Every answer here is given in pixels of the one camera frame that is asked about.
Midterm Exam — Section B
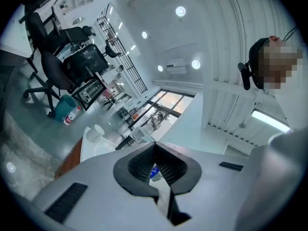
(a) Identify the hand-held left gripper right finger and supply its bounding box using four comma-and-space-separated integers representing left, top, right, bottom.
154, 142, 203, 227

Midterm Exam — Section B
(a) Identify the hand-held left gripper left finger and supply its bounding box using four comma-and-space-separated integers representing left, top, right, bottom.
113, 142, 160, 198

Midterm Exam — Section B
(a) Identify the brown wooden cabinet door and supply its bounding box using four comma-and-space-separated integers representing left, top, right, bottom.
54, 137, 84, 179

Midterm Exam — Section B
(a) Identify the person's left forearm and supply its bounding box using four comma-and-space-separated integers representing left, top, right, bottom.
235, 128, 308, 231

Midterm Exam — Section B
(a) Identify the white cup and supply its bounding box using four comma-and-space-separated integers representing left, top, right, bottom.
86, 124, 105, 144

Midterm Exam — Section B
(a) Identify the clear plastic water bottle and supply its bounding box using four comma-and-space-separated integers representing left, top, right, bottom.
63, 106, 82, 126

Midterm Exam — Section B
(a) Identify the black framed window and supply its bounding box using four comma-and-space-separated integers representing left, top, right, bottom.
143, 89, 195, 131

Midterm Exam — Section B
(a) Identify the teal waste bin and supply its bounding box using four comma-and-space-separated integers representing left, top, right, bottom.
54, 94, 77, 123

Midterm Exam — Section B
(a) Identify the black framed glass table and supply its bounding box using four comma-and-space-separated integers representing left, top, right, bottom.
71, 77, 108, 112

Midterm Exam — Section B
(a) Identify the long tube ceiling light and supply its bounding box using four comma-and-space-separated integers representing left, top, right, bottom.
250, 109, 292, 134

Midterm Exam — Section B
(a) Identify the black metal railing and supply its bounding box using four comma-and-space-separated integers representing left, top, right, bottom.
96, 3, 148, 95

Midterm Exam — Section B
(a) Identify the white air conditioner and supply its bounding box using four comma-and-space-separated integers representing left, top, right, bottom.
166, 58, 187, 75

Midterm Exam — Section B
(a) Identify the black mesh office chair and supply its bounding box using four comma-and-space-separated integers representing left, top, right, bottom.
63, 43, 109, 94

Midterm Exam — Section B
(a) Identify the person's head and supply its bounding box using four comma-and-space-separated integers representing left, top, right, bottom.
249, 35, 304, 90

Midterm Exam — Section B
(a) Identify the black head-worn camera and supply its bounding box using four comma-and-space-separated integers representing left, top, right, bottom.
237, 37, 270, 91

